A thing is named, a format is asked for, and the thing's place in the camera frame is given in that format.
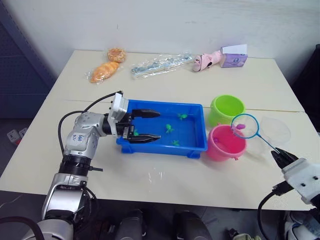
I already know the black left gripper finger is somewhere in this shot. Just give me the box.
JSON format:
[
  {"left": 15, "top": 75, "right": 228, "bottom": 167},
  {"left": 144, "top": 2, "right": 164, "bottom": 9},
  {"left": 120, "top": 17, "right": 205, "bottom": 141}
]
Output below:
[
  {"left": 127, "top": 134, "right": 162, "bottom": 145},
  {"left": 132, "top": 108, "right": 162, "bottom": 120}
]

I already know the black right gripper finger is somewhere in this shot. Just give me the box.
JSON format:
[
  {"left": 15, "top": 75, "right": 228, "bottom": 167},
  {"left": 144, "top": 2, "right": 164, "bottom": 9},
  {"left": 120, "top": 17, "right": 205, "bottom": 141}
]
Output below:
[
  {"left": 274, "top": 147, "right": 299, "bottom": 166},
  {"left": 270, "top": 149, "right": 291, "bottom": 172}
]

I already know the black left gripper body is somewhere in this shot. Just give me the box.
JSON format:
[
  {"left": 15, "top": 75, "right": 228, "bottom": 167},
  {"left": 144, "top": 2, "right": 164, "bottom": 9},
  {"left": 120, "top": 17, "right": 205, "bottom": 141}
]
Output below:
[{"left": 116, "top": 111, "right": 137, "bottom": 142}]

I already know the blue hand fishing net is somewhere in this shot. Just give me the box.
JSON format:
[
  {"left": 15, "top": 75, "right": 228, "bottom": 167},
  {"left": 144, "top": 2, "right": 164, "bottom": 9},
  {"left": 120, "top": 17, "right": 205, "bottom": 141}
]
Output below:
[{"left": 230, "top": 113, "right": 281, "bottom": 155}]

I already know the blue plastic tub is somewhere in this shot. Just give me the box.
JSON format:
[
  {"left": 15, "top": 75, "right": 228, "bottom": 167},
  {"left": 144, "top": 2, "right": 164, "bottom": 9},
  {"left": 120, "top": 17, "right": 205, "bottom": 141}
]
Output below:
[{"left": 115, "top": 99, "right": 209, "bottom": 160}]

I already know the pink plastic bucket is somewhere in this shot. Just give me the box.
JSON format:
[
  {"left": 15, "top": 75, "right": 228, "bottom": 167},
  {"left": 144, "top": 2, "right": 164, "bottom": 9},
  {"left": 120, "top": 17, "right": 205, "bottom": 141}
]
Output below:
[{"left": 205, "top": 124, "right": 248, "bottom": 163}]

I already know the green plastic bucket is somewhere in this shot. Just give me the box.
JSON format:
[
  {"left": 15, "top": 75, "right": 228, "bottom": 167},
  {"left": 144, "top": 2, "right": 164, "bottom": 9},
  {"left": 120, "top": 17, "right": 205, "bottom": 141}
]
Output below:
[{"left": 207, "top": 94, "right": 247, "bottom": 127}]

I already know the pink plush toy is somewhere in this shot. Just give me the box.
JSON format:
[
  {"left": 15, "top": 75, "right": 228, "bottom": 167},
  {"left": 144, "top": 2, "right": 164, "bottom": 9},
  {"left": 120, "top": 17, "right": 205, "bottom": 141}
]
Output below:
[{"left": 192, "top": 49, "right": 224, "bottom": 74}]

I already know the clear bag of skewers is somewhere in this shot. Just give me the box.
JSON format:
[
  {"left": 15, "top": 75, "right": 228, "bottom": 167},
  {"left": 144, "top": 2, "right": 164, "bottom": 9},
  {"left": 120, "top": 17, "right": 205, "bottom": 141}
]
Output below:
[{"left": 130, "top": 51, "right": 199, "bottom": 81}]

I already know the croissant in clear wrapper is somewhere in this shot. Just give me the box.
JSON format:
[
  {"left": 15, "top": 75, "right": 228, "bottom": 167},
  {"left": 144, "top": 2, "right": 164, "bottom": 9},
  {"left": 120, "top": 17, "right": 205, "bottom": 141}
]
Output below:
[{"left": 85, "top": 61, "right": 121, "bottom": 85}]

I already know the round bread in wrapper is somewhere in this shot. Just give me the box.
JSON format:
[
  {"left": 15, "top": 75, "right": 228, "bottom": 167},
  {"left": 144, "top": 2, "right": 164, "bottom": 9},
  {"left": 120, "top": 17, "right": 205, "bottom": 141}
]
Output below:
[{"left": 106, "top": 47, "right": 127, "bottom": 64}]

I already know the dark rounded shape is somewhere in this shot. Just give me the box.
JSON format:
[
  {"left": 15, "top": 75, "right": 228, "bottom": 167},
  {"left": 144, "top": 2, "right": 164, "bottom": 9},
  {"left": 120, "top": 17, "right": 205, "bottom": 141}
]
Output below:
[
  {"left": 172, "top": 211, "right": 214, "bottom": 240},
  {"left": 116, "top": 208, "right": 149, "bottom": 240}
]

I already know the purple tissue box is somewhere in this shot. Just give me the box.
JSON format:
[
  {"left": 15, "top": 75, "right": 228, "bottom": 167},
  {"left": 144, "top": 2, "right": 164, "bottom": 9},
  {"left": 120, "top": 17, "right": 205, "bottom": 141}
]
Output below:
[{"left": 219, "top": 44, "right": 249, "bottom": 69}]

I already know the dark blue metal cabinet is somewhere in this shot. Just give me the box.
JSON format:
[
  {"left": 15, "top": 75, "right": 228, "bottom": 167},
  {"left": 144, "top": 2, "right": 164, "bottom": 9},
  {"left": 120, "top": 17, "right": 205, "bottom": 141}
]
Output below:
[{"left": 0, "top": 0, "right": 57, "bottom": 121}]

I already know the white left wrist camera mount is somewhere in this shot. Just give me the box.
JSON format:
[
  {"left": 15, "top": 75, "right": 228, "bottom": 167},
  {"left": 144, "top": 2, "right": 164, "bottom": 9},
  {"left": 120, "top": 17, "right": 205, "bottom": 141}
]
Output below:
[{"left": 109, "top": 92, "right": 130, "bottom": 138}]

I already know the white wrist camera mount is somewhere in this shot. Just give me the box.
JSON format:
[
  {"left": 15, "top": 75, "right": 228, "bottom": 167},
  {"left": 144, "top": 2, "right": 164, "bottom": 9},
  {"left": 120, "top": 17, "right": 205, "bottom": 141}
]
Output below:
[
  {"left": 281, "top": 157, "right": 320, "bottom": 205},
  {"left": 109, "top": 92, "right": 130, "bottom": 138}
]

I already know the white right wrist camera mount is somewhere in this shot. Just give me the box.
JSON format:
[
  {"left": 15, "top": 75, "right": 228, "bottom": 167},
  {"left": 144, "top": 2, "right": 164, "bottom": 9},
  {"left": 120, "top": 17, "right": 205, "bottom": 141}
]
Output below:
[{"left": 281, "top": 157, "right": 320, "bottom": 205}]

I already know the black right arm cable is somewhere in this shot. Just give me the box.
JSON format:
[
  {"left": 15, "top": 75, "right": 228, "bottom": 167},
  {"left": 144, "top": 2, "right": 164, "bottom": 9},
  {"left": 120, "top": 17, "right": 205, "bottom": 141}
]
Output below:
[{"left": 257, "top": 183, "right": 294, "bottom": 240}]

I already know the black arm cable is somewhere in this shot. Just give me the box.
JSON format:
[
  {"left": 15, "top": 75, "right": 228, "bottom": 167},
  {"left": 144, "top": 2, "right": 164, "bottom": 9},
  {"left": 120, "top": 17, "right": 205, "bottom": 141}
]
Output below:
[
  {"left": 257, "top": 183, "right": 294, "bottom": 240},
  {"left": 57, "top": 90, "right": 124, "bottom": 157}
]

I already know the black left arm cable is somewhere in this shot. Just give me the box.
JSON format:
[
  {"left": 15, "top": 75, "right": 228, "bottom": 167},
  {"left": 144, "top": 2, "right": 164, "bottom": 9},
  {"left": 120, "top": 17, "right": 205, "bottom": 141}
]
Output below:
[{"left": 57, "top": 90, "right": 124, "bottom": 157}]

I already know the dark red cable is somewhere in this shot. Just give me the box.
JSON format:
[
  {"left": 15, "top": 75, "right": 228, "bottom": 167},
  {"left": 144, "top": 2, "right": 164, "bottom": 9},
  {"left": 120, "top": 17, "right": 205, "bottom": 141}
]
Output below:
[{"left": 0, "top": 215, "right": 46, "bottom": 240}]

